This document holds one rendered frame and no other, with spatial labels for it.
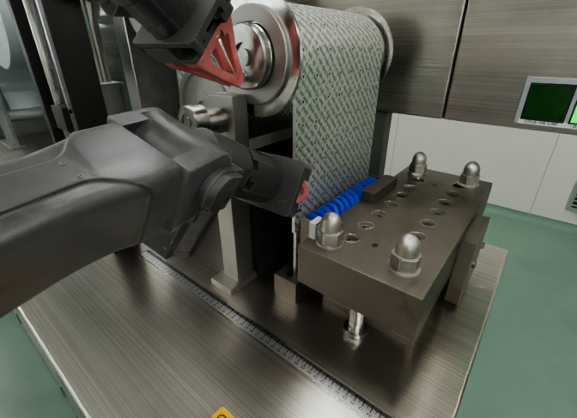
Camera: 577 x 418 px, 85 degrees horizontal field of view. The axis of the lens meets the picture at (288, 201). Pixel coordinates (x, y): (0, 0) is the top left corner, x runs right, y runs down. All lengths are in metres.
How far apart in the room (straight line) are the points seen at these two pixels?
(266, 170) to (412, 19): 0.44
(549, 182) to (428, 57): 2.52
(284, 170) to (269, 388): 0.26
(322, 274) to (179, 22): 0.31
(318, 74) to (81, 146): 0.31
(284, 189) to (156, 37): 0.20
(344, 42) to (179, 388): 0.49
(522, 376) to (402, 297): 1.49
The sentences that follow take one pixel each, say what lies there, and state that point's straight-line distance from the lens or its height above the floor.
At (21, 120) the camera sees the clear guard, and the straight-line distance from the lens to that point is 1.32.
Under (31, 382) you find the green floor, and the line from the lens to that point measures 1.87.
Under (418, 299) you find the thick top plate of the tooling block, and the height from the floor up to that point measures 1.03.
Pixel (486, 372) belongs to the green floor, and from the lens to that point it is 1.77.
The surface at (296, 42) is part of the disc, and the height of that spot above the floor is 1.27.
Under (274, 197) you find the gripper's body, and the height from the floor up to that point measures 1.10.
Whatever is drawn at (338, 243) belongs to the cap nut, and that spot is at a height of 1.04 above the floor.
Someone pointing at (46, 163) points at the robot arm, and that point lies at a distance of 0.19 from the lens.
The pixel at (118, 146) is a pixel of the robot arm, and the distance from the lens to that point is 0.21.
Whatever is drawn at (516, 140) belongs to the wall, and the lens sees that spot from 3.04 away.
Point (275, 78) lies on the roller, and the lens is 0.41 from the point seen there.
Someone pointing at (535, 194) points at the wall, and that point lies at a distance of 3.15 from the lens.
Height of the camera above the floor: 1.26
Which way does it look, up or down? 26 degrees down
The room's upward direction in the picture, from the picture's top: straight up
